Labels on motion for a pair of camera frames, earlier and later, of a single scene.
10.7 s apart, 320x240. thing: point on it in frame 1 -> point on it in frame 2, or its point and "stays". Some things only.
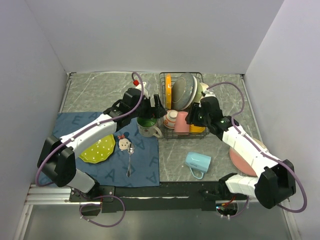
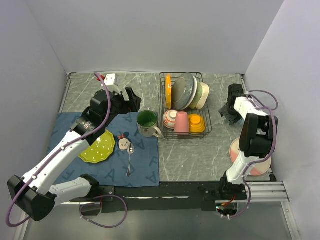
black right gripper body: (203, 118) -> (231, 115)
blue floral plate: (183, 91) stays
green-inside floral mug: (147, 127) stays
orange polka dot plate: (168, 91) stays
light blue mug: (198, 162) -> (241, 122)
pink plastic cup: (181, 126) stays
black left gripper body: (144, 110) -> (120, 106)
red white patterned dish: (169, 119) stays
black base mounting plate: (174, 197) stays
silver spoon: (130, 150) stays
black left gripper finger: (159, 111) -> (135, 101)
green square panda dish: (198, 93) stays
